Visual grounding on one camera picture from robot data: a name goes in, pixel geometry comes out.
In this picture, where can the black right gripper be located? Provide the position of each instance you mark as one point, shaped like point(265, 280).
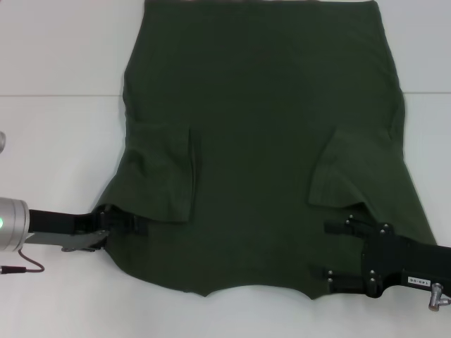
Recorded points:
point(415, 260)

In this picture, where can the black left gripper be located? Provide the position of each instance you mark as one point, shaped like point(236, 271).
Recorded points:
point(53, 222)

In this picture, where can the dark green shirt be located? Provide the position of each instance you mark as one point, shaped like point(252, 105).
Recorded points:
point(253, 123)

